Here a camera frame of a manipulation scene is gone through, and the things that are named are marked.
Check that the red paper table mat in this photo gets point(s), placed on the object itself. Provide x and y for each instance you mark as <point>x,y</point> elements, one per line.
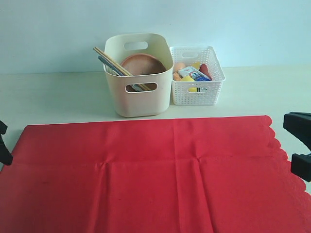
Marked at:
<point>195,175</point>

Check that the orange carrot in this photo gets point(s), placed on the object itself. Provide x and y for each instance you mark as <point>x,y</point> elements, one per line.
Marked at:
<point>204,70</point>

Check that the brown egg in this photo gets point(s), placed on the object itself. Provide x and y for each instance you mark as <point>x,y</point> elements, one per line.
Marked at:
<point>178,66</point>

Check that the yellow cheese wedge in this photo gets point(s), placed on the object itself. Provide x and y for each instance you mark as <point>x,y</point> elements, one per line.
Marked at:
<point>196,65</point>

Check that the silver table knife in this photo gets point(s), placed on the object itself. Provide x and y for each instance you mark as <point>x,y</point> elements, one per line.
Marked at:
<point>131,87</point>

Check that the yellow lemon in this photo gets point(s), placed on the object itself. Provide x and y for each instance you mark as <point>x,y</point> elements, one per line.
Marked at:
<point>187,79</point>

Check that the brown wooden plate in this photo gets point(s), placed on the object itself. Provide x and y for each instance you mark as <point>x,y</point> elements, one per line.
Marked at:
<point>142,64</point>

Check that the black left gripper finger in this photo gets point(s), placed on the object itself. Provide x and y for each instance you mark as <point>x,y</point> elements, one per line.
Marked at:
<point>5,156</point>

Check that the white perforated plastic basket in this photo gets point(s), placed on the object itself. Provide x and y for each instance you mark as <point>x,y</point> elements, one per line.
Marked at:
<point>197,93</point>

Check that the cream plastic bin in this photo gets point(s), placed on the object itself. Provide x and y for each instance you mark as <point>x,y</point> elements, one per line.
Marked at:
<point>146,103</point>

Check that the small blue milk carton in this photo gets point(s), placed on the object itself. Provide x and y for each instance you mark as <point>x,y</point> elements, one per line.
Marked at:
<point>194,73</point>

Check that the orange fried chicken piece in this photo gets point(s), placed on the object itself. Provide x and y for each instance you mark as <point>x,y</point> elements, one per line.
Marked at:
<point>177,77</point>

